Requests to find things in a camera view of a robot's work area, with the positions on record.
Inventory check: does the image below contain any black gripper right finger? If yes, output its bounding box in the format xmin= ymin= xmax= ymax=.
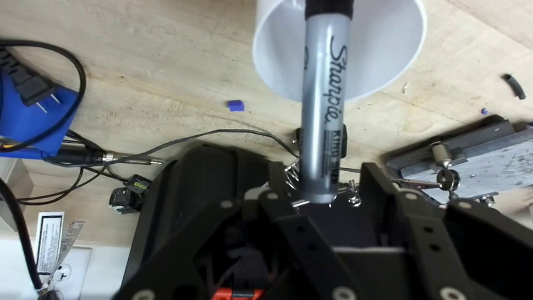
xmin=357 ymin=160 xmax=533 ymax=300

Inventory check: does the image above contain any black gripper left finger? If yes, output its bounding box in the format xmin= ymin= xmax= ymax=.
xmin=113 ymin=160 xmax=362 ymax=300

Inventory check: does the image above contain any black and silver Sharpie marker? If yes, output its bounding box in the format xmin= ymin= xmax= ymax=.
xmin=297 ymin=0 xmax=354 ymax=207

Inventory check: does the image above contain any white mug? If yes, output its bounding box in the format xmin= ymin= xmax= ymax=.
xmin=251 ymin=0 xmax=429 ymax=105

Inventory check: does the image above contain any tiny blue plastic bit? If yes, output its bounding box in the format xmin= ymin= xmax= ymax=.
xmin=224 ymin=98 xmax=246 ymax=113

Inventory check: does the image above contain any small black tube piece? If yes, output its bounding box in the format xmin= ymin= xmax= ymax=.
xmin=499 ymin=72 xmax=527 ymax=102

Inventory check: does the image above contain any small black connector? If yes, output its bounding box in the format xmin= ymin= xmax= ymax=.
xmin=108 ymin=173 xmax=154 ymax=217

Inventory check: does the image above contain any white label tag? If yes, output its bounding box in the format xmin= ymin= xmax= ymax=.
xmin=33 ymin=210 xmax=68 ymax=278

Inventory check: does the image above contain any blue power adapter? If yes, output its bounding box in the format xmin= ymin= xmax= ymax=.
xmin=0 ymin=48 xmax=86 ymax=162

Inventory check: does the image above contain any thin black soldering cable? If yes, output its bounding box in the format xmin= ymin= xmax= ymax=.
xmin=14 ymin=127 xmax=304 ymax=205

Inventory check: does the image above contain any blue handled soldering iron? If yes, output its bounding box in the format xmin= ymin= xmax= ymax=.
xmin=44 ymin=145 xmax=163 ymax=170

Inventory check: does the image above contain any white wall outlet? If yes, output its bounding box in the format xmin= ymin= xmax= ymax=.
xmin=31 ymin=242 xmax=94 ymax=300

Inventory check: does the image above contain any thick black power cable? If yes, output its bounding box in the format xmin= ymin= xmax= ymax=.
xmin=0 ymin=37 xmax=89 ymax=163

